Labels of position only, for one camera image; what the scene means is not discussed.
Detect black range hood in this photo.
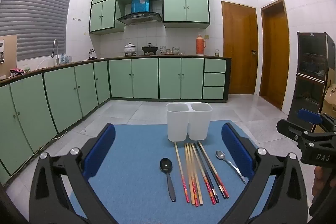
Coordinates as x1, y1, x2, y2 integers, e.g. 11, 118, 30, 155
117, 12, 162, 25

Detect wooden door with handle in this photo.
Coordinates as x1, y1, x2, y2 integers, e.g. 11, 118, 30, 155
221, 0, 259, 95

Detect green base cabinets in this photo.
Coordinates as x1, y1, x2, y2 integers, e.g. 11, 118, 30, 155
0, 56, 232, 185

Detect metal spoon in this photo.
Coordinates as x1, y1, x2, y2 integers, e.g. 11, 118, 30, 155
216, 151, 247, 185

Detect metal kitchen faucet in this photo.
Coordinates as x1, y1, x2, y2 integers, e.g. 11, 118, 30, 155
51, 39, 60, 65

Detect black wok with lid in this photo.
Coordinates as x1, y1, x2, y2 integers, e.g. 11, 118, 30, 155
142, 43, 159, 54

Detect person's right hand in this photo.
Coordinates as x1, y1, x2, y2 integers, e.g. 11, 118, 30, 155
312, 166, 330, 195

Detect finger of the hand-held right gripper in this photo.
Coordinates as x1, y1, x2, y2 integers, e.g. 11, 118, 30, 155
276, 119, 315, 151
298, 109, 336, 133

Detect black spoon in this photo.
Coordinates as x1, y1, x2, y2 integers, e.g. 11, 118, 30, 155
160, 158, 176, 202

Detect blue table mat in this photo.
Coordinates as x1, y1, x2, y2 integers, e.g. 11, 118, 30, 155
69, 120, 276, 224

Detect cardboard box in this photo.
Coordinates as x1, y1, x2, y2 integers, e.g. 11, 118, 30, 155
320, 82, 336, 119

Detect blue hood chimney cover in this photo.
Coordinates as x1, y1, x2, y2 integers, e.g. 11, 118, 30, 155
131, 0, 151, 14

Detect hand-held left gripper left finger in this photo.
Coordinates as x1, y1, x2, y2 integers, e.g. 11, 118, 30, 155
29, 123, 124, 224

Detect wooden chopstick red patterned end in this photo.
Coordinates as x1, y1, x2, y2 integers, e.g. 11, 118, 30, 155
186, 144, 199, 207
174, 142, 190, 203

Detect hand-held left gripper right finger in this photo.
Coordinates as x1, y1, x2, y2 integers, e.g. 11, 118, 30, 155
221, 123, 308, 224

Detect green four-door wall cabinet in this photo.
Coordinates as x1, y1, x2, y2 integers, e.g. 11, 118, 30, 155
163, 0, 211, 29
89, 0, 126, 35

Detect white two-compartment utensil holder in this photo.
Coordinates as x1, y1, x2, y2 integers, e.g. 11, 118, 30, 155
167, 102, 213, 142

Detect black glass-front cabinet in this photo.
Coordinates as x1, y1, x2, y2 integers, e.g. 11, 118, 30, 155
287, 32, 336, 135

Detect plain wooden door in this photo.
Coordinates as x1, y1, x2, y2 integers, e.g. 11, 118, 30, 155
259, 0, 290, 111

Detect red thermos flask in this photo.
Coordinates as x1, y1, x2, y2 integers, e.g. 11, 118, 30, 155
196, 34, 206, 56

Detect grey window blind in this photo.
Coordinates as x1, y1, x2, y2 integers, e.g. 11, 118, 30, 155
0, 0, 74, 63

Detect brown board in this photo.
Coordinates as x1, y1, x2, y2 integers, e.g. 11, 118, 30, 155
0, 35, 18, 80

